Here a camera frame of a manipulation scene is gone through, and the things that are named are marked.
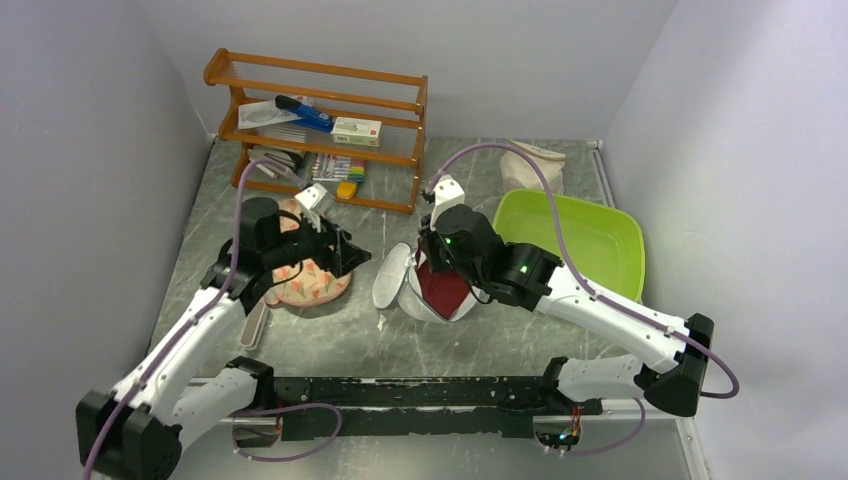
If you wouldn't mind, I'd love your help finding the white mesh laundry bag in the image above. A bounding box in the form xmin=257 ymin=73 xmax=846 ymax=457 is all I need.
xmin=372 ymin=243 xmax=483 ymax=323

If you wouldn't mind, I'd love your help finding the white flat case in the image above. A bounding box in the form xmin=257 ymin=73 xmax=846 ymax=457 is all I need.
xmin=239 ymin=302 xmax=270 ymax=351

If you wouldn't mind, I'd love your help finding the beige drawstring pouch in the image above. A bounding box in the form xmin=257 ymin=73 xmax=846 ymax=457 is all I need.
xmin=499 ymin=139 xmax=568 ymax=195

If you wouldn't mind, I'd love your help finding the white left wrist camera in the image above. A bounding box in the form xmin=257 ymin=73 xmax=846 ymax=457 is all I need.
xmin=294 ymin=184 xmax=334 ymax=232

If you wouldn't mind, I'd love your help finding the lime green plastic basin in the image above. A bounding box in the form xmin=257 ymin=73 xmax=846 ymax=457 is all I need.
xmin=493 ymin=189 xmax=646 ymax=302

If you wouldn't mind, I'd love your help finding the white paper booklet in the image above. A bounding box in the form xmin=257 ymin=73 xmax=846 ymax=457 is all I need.
xmin=237 ymin=99 xmax=301 ymax=130

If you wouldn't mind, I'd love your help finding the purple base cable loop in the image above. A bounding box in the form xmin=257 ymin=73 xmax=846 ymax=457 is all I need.
xmin=230 ymin=401 xmax=344 ymax=464

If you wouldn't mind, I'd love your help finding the orange wooden shelf rack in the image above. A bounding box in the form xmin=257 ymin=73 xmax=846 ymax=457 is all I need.
xmin=203 ymin=48 xmax=428 ymax=214

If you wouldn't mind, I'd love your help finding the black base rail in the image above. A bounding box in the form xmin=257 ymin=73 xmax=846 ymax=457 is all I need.
xmin=246 ymin=376 xmax=602 ymax=441

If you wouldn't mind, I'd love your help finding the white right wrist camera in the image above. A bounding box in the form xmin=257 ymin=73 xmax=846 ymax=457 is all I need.
xmin=421 ymin=174 xmax=465 ymax=230

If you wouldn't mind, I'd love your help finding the coloured marker pack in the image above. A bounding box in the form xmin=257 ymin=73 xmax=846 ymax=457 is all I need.
xmin=311 ymin=153 xmax=366 ymax=183

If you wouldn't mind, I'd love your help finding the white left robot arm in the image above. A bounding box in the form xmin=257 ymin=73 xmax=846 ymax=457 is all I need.
xmin=75 ymin=197 xmax=372 ymax=479

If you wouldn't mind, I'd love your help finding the blue stapler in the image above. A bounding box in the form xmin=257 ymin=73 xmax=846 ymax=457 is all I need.
xmin=275 ymin=95 xmax=335 ymax=133

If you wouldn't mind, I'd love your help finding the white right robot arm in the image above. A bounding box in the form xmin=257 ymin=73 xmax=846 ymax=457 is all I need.
xmin=419 ymin=204 xmax=714 ymax=417

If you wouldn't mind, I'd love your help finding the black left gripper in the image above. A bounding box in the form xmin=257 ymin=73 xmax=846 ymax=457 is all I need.
xmin=264 ymin=208 xmax=372 ymax=278

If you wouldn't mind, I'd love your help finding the floral print bra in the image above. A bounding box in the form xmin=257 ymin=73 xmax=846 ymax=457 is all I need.
xmin=261 ymin=197 xmax=353 ymax=308

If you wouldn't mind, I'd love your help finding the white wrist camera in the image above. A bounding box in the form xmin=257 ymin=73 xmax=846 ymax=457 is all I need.
xmin=421 ymin=174 xmax=465 ymax=230
xmin=294 ymin=184 xmax=334 ymax=232

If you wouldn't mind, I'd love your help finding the dark red bra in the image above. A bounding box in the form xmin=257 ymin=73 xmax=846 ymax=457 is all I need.
xmin=414 ymin=249 xmax=471 ymax=321

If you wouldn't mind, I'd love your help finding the grey black stapler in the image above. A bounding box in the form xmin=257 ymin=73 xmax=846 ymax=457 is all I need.
xmin=247 ymin=145 xmax=306 ymax=178

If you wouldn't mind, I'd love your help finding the yellow small block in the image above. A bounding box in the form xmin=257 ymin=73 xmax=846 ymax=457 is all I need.
xmin=336 ymin=181 xmax=359 ymax=200

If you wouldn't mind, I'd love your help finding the white green small box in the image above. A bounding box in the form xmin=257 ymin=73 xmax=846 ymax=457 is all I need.
xmin=331 ymin=117 xmax=382 ymax=147

